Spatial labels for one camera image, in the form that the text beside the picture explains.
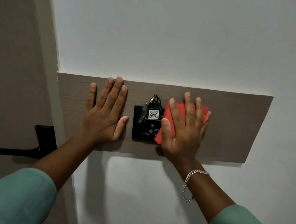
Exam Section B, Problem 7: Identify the person's left hand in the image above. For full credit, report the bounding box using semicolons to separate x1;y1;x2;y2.
80;74;132;146

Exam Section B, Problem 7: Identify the person's right hand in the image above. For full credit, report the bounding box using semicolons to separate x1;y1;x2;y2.
159;91;212;169

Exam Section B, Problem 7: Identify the red cleaning cloth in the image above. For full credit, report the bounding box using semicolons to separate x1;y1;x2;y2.
154;102;210;147

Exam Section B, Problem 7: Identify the person's right forearm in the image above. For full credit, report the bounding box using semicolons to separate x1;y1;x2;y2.
167;158;282;224

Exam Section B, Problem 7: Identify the person's left forearm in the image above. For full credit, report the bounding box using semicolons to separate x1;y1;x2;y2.
0;130;98;224

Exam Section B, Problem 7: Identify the black key fob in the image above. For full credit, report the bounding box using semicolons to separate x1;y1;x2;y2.
144;94;163;121

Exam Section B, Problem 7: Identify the silver key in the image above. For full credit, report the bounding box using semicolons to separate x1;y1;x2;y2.
137;103;149;124

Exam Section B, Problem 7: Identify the brown door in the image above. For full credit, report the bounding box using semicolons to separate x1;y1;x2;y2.
0;0;70;185

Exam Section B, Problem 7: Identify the black switch plate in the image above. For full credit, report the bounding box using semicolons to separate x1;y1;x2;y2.
132;105;166;143

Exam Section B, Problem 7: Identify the brown wooden wall panel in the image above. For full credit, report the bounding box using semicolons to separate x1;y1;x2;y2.
52;72;275;169

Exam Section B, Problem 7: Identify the silver chain bracelet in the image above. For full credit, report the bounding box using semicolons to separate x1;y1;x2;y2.
182;169;210;204

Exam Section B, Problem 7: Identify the grey door frame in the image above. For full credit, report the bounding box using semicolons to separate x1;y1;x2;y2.
21;0;91;224

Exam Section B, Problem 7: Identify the black door handle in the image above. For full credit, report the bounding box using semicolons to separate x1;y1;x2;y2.
0;123;59;161

